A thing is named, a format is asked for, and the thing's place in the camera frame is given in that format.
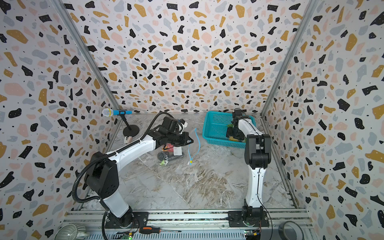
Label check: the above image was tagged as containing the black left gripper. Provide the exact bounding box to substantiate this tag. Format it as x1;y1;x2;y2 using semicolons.
167;132;194;147

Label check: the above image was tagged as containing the red strawberry toy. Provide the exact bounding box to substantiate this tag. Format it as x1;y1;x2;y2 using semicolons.
163;144;174;153

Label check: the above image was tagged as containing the dark eggplant toy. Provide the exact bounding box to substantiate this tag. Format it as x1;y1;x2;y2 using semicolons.
158;152;170;166

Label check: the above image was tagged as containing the clear zip top bag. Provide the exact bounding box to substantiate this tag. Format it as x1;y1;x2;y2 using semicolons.
140;118;217;187

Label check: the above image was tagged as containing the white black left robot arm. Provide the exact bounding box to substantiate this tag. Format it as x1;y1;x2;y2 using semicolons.
79;114;194;226

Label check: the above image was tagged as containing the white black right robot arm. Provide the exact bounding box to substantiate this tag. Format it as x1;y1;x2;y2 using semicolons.
226;109;272;226

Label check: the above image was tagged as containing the teal plastic basket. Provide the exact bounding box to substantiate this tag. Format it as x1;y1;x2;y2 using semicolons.
203;111;262;149

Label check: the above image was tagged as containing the black microphone stand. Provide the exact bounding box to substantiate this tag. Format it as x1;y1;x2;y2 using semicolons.
118;110;140;137

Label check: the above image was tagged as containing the pink white small device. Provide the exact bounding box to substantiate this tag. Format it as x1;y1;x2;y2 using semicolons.
124;136;133;145

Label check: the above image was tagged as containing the blue microphone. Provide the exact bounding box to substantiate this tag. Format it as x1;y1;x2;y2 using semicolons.
102;109;133;117

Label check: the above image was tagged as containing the grey tape roll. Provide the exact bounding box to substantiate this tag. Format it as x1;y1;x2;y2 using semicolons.
278;221;305;240

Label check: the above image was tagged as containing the silver metal lamp shade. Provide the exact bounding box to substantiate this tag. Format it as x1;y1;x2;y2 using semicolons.
54;223;90;240

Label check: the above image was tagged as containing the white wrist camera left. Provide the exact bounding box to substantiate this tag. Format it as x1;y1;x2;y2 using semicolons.
179;119;188;129

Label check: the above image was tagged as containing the black corrugated cable hose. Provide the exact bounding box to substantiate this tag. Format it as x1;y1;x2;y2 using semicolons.
71;111;173;204

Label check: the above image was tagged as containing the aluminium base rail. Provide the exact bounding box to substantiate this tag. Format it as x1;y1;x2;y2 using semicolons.
59;208;316;240

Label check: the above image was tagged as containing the orange handle screwdriver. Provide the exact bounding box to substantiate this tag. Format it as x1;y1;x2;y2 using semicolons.
139;226;182;235

